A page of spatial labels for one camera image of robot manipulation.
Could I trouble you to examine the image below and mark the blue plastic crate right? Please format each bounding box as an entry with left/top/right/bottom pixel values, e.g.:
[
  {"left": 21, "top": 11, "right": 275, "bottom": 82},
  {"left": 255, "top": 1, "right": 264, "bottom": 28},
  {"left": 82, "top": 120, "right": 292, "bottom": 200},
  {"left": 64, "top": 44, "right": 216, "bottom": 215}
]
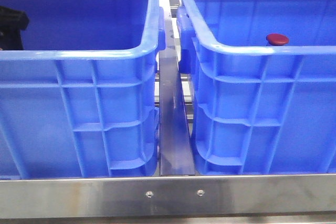
[{"left": 183, "top": 0, "right": 335, "bottom": 175}]

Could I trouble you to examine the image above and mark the blue plastic crate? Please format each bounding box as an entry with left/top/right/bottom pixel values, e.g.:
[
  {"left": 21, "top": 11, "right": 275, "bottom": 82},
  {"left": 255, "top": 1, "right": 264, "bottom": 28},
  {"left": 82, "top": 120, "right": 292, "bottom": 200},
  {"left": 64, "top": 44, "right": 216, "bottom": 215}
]
[
  {"left": 183, "top": 0, "right": 335, "bottom": 175},
  {"left": 1, "top": 0, "right": 165, "bottom": 180}
]

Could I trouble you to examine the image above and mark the red mushroom push button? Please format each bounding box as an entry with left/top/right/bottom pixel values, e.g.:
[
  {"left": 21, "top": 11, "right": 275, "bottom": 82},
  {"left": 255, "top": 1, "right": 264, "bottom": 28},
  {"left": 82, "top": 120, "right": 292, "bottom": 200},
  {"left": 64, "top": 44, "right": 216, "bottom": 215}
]
[{"left": 266, "top": 33, "right": 289, "bottom": 46}]

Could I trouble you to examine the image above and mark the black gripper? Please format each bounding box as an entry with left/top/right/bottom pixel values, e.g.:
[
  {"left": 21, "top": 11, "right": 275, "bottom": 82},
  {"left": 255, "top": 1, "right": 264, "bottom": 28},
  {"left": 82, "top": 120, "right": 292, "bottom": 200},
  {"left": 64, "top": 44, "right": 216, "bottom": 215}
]
[{"left": 1, "top": 6, "right": 29, "bottom": 50}]

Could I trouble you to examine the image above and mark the stainless steel front rail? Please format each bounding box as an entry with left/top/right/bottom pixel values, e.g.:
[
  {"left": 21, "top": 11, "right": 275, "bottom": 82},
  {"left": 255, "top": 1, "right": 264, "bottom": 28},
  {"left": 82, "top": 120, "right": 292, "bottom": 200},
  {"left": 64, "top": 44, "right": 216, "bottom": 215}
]
[{"left": 1, "top": 174, "right": 335, "bottom": 219}]

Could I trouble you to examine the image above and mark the blue plastic crate left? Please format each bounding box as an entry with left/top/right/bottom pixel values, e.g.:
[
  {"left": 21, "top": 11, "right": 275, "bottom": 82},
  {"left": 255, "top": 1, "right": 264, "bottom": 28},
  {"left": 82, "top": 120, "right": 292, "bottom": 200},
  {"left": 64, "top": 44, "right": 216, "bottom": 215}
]
[{"left": 1, "top": 0, "right": 165, "bottom": 180}]

